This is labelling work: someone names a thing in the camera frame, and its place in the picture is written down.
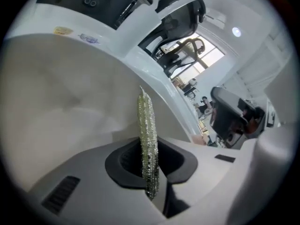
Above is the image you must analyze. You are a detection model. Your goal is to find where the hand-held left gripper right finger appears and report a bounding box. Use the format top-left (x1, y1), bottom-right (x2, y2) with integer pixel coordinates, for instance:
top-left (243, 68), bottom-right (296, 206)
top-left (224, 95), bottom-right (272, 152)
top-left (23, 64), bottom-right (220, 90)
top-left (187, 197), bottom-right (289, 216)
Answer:
top-left (158, 123), bottom-right (297, 225)

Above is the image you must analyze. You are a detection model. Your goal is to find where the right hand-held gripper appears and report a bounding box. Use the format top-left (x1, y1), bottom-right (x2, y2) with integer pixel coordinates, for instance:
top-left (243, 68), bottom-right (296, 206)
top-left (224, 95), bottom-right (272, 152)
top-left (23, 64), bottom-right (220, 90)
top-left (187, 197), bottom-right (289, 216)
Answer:
top-left (210, 86), bottom-right (282, 150)

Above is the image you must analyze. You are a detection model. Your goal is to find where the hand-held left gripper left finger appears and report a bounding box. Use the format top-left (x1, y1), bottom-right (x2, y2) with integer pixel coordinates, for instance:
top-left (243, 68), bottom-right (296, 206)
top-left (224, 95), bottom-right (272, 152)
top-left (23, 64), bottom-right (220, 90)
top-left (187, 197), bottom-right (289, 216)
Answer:
top-left (28, 137), bottom-right (166, 225)

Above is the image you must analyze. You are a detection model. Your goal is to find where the white air conditioner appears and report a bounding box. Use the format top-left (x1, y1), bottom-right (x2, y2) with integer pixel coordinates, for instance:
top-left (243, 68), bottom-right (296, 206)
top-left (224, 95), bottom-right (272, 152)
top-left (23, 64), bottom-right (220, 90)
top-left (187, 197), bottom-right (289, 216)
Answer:
top-left (203, 13), bottom-right (227, 29)

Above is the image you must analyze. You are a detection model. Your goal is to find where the white ceramic laundry sink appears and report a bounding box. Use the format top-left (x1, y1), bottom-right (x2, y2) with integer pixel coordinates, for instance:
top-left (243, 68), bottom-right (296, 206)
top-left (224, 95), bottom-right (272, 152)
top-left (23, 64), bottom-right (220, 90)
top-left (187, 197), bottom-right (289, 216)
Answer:
top-left (4, 6), bottom-right (202, 143)

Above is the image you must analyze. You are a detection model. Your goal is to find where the blue grey sticker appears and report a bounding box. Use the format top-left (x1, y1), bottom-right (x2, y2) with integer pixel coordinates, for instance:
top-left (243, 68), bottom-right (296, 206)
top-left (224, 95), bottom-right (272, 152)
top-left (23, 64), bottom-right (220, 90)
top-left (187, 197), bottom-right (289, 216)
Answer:
top-left (77, 33), bottom-right (101, 45)

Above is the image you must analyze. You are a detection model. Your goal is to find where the yellow shield sticker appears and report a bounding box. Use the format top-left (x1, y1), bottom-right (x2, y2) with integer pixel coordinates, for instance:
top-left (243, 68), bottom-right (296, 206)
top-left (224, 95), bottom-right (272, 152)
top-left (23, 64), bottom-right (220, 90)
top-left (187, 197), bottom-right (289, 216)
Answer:
top-left (53, 26), bottom-right (74, 36)

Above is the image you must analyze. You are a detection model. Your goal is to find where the window with dark frame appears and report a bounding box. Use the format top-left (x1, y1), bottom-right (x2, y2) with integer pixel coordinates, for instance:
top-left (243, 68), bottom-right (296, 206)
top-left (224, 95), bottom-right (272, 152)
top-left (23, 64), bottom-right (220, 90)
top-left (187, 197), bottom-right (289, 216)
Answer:
top-left (172, 33), bottom-right (225, 79)

